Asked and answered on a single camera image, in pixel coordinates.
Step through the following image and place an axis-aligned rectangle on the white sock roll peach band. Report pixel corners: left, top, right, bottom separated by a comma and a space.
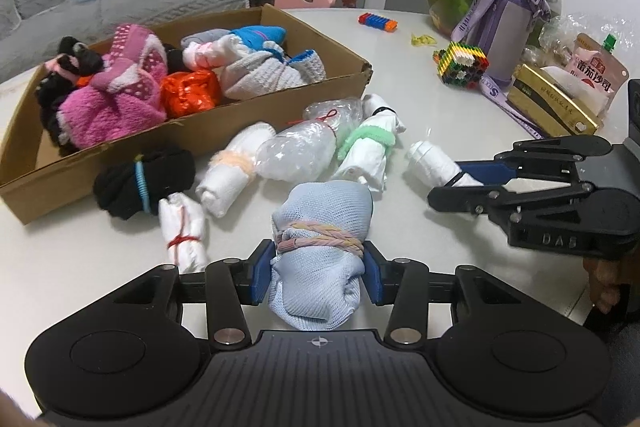
195, 122, 276, 218

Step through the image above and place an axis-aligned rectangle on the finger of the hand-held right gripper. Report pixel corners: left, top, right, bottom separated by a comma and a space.
457, 136, 614, 184
427, 183, 596, 221

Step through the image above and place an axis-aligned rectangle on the grey sock roll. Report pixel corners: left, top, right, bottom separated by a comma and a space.
181, 31, 236, 52

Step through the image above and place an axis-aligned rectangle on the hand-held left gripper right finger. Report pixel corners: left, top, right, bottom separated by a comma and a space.
362, 241, 527, 349

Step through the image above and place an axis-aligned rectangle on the blue orange toy block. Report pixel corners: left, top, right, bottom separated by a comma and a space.
358, 12, 399, 30

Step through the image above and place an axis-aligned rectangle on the grey quilted armrest cover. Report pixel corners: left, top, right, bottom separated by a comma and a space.
0, 0, 21, 38

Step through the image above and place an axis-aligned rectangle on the white sock roll green band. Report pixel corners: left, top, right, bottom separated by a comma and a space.
332, 114, 401, 194

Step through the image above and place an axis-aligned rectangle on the purple lanyard strap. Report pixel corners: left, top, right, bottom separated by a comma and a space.
452, 0, 551, 138

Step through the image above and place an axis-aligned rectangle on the clear snack bag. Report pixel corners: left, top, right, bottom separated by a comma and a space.
522, 14, 640, 72

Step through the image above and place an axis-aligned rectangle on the white sock roll red band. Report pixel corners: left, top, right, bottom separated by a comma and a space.
159, 193, 208, 273

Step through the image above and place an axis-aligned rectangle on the person's right hand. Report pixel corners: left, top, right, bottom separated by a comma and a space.
582, 257, 621, 314

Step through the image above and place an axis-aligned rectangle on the black sock roll yellow band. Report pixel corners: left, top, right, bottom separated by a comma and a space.
164, 48, 187, 75

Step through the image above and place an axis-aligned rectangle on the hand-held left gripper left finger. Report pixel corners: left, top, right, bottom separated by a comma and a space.
112, 238, 277, 349

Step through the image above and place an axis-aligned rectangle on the gold tissue box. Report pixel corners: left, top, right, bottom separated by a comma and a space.
506, 63, 603, 138

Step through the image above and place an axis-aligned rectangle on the light blue sock roll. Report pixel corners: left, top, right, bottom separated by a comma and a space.
267, 181, 375, 332

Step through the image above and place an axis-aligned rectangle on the white desktop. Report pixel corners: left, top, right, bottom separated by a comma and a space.
0, 7, 640, 413

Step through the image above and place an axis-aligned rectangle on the clear plastic bag bundle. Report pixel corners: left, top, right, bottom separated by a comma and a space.
256, 97, 363, 182

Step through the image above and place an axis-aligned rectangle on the magenta fuzzy sock bundle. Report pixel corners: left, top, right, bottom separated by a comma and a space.
57, 67, 167, 152

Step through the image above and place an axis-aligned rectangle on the orange plastic bundle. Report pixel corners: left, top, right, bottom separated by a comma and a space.
160, 69, 222, 118

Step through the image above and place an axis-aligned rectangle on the black sock roll blue band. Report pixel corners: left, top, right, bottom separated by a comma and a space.
93, 146, 197, 220

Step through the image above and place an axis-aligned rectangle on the pink sauce pouch green cap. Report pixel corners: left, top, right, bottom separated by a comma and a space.
562, 32, 630, 115

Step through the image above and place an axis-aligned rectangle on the colourful bead cube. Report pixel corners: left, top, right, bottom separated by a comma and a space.
434, 42, 488, 88

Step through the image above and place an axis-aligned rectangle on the cardboard box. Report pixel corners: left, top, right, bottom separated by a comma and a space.
0, 4, 373, 225

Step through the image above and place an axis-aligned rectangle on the black fuzzy sock bundle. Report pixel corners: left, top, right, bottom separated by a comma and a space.
35, 36, 108, 152

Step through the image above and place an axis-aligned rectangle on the white sock roll black band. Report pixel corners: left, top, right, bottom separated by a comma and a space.
406, 141, 483, 188
362, 93, 406, 132

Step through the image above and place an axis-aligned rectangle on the pink dotted fuzzy sock bundle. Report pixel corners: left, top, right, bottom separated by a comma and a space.
95, 23, 168, 92

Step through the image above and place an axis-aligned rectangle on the purple water bottle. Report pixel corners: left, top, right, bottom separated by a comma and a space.
480, 0, 543, 82

